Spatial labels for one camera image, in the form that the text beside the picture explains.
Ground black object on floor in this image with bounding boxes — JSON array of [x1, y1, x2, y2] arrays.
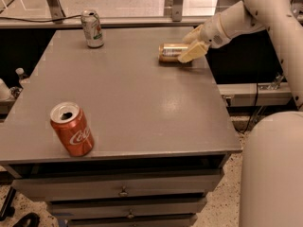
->
[[13, 213, 40, 227]]

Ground black cable on rail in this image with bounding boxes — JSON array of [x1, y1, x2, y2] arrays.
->
[[0, 14, 83, 24]]

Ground top drawer knob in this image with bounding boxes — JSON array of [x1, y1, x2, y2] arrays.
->
[[118, 186, 129, 198]]

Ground white green soda can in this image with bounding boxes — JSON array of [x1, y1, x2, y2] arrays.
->
[[80, 9, 104, 48]]

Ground orange soda can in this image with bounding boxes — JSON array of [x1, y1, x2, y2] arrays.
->
[[158, 43, 188, 62]]

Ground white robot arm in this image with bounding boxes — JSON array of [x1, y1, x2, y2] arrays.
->
[[178, 0, 303, 227]]

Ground drawer knob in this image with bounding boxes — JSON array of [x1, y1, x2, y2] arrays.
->
[[118, 186, 129, 198], [126, 209, 134, 219]]

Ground metal rail frame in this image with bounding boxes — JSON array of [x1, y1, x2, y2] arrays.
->
[[0, 0, 303, 29]]

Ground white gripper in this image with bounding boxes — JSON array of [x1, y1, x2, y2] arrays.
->
[[178, 13, 231, 63]]

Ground red coke can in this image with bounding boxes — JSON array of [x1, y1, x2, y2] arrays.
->
[[50, 102, 94, 157]]

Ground grey drawer cabinet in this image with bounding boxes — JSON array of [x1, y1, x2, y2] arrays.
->
[[0, 27, 241, 227]]

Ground black hanging cable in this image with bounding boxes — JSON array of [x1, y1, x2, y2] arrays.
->
[[235, 82, 259, 134]]

